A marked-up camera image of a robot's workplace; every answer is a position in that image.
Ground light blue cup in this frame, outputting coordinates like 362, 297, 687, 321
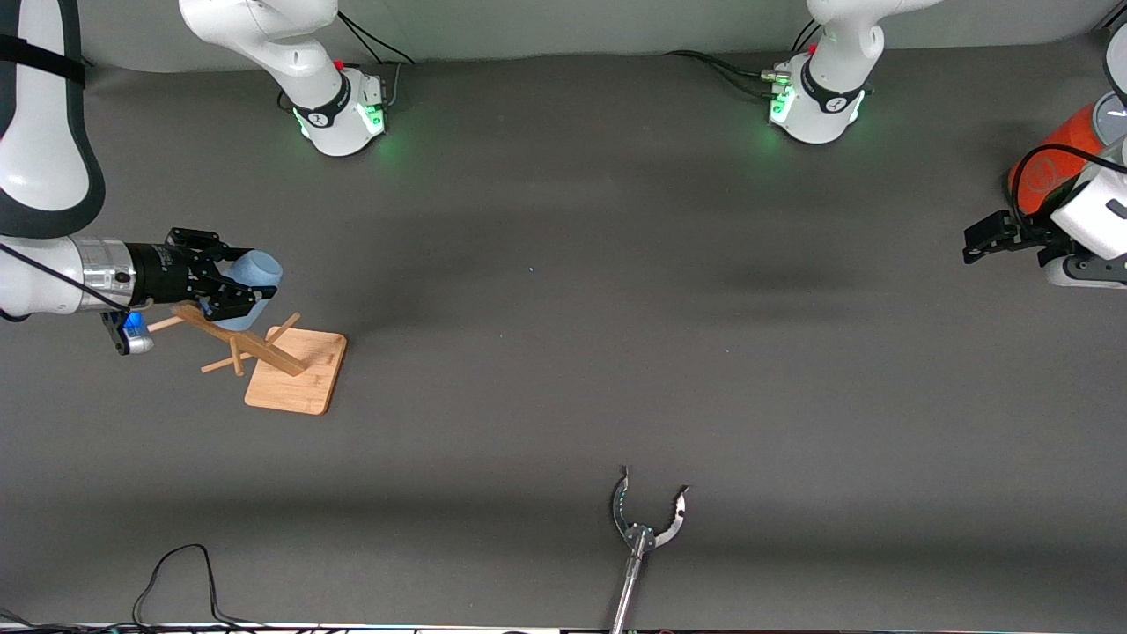
211, 250, 284, 332

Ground wooden cup rack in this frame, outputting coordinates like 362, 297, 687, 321
146, 302, 348, 417

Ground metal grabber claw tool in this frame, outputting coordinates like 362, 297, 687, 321
608, 465, 690, 634

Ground looped black cable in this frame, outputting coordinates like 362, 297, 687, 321
130, 543, 274, 631

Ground black right base cables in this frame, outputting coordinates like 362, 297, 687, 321
335, 12, 415, 111

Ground black base cables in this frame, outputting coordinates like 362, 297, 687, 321
335, 12, 415, 111
665, 18, 824, 93

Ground black left base cables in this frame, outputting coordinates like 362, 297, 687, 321
665, 18, 824, 93

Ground thin black edge cable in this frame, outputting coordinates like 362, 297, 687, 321
0, 606, 133, 633

